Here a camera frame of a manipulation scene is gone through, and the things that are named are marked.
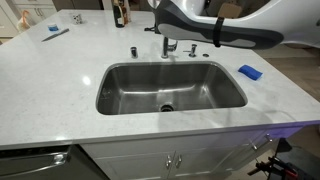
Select chrome gooseneck faucet spout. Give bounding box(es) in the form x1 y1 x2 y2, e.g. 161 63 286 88
161 37 178 59

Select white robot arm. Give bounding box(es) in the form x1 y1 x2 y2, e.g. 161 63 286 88
147 0 320 49

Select stainless steel sink basin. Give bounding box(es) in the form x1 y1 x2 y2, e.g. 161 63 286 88
96 61 247 115

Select small chrome cylinder button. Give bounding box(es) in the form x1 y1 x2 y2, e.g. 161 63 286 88
130 47 138 59

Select chrome soap dispenser pump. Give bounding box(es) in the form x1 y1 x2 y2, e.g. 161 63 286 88
183 44 197 57

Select chrome round air gap cap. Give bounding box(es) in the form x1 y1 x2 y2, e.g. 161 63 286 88
202 53 210 58

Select green champagne bottle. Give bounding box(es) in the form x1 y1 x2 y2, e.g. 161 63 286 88
113 0 124 28

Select amber liquor bottle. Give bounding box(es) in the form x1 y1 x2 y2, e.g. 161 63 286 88
122 0 131 24

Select blue wavy sponge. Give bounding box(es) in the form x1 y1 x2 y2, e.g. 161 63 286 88
238 65 263 80

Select grey patterned mug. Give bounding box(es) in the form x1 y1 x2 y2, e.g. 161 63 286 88
72 14 82 24

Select kitchen knife on counter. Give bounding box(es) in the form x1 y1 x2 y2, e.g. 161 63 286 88
41 28 69 42

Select small blue lidded cup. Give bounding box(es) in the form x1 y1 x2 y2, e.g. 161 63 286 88
47 23 59 32

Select black red tripod base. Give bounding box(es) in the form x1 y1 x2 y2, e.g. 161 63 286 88
248 156 298 180

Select dishwasher front with handle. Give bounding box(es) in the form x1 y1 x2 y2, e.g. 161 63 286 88
0 145 107 180

